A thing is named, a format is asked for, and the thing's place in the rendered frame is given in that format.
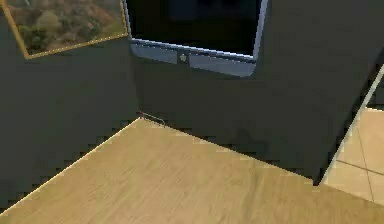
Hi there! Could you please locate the grey framed dark window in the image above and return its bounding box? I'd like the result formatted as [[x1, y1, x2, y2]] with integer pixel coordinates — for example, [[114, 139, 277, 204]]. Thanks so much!
[[123, 0, 270, 79]]

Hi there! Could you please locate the gold framed landscape picture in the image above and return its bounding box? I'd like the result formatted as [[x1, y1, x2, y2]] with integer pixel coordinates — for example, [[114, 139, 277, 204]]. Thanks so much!
[[0, 0, 130, 60]]

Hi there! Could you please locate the thin grey wire hook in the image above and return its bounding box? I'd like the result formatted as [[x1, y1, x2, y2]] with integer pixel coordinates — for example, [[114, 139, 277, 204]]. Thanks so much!
[[138, 111, 167, 129]]

